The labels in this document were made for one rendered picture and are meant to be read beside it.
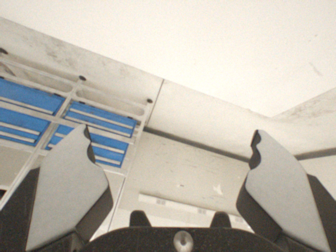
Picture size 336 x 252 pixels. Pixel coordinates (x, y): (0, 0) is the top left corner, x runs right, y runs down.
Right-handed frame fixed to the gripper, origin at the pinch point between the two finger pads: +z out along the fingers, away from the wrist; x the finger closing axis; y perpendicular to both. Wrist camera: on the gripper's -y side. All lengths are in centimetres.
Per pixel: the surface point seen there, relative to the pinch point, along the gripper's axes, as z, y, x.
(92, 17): 33.9, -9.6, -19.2
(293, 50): 26.2, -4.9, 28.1
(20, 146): 93, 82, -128
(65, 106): 133, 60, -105
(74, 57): 152, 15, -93
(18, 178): 73, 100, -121
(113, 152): 106, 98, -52
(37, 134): 105, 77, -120
